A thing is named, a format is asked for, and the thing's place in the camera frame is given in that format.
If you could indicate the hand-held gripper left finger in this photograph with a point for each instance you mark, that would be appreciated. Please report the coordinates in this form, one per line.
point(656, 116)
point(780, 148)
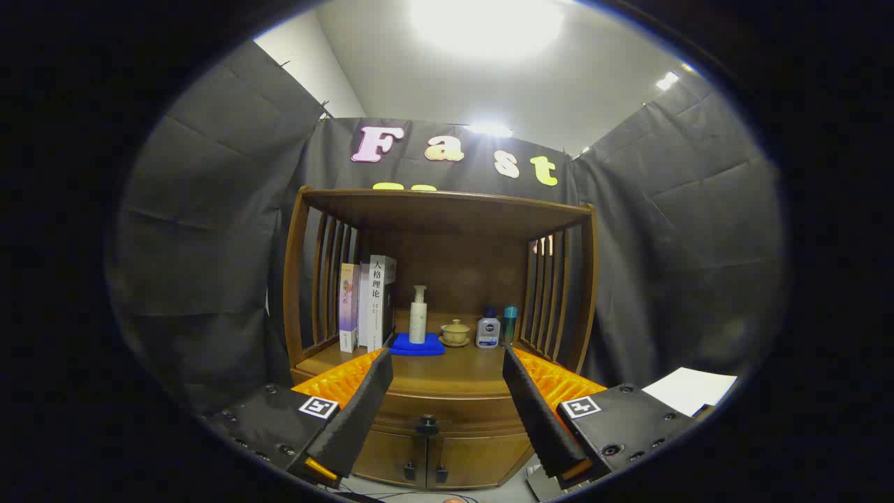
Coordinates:
point(356, 412)

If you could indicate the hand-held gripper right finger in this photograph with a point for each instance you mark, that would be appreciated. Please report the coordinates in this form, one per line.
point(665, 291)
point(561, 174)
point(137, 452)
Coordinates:
point(538, 412)

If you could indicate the wooden drawer with black knob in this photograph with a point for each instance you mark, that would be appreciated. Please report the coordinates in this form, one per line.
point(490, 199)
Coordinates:
point(461, 412)

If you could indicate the wooden cabinet door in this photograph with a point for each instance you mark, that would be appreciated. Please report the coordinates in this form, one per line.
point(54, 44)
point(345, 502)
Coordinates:
point(482, 457)
point(384, 454)

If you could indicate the wooden countertop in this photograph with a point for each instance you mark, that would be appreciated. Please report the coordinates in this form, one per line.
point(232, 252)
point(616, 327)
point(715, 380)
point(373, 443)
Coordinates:
point(454, 374)

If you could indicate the wooden cabinet with slatted shelf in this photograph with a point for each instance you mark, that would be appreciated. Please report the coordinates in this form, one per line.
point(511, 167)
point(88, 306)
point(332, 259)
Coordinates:
point(454, 244)

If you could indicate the blue folded cloth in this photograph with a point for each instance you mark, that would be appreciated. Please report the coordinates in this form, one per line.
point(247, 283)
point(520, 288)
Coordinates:
point(418, 348)

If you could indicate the teal bottle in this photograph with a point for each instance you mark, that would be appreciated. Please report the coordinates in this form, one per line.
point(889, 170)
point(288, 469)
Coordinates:
point(510, 325)

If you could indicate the white lotion bottle blue cap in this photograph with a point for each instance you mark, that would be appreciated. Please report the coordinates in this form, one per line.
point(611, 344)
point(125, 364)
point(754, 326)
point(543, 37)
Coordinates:
point(487, 334)

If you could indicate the thin white book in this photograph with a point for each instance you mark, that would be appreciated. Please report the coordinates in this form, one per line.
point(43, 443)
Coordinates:
point(364, 307)

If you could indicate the purple book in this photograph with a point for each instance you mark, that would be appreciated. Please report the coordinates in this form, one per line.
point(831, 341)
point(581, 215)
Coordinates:
point(348, 307)

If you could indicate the white pump bottle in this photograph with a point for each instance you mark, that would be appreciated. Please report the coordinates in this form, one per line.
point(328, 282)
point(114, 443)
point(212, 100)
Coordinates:
point(418, 321)

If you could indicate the thick white book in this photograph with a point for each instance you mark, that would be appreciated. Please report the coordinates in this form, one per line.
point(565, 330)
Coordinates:
point(380, 300)

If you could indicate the yellow lidded tea cup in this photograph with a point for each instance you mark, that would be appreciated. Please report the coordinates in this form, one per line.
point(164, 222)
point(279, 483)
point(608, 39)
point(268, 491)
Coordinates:
point(455, 332)

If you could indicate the white topped grey unit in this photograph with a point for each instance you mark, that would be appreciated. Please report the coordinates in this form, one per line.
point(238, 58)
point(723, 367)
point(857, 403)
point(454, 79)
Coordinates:
point(688, 390)

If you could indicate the black backdrop cloth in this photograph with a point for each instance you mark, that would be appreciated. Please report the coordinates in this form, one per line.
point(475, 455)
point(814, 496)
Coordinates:
point(209, 209)

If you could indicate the ceiling light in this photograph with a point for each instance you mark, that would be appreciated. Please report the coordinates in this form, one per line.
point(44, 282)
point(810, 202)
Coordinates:
point(485, 24)

